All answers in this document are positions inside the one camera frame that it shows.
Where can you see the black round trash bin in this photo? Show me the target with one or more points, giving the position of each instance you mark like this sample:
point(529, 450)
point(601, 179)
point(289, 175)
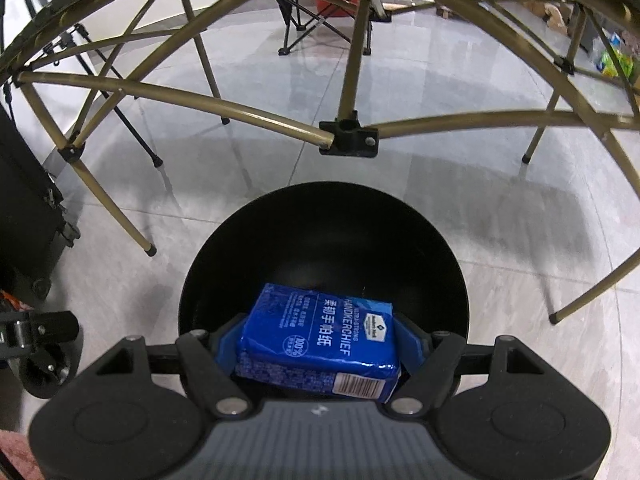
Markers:
point(337, 237)

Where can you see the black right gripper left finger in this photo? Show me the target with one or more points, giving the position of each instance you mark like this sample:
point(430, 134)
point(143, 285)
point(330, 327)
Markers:
point(207, 361)

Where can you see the black wheeled case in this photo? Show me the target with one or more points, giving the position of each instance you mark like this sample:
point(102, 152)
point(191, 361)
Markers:
point(34, 223)

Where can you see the green plastic bag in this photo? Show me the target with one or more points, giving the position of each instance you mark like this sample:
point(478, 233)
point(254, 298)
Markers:
point(622, 50)

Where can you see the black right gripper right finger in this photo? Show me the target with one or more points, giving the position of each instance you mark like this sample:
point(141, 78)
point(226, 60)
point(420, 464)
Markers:
point(431, 361)

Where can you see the black folding camp chair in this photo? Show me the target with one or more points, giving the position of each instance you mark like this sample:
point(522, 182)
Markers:
point(303, 17)

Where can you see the blue handkerchief tissue pack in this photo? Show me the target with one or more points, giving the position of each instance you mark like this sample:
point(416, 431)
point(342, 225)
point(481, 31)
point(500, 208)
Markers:
point(321, 343)

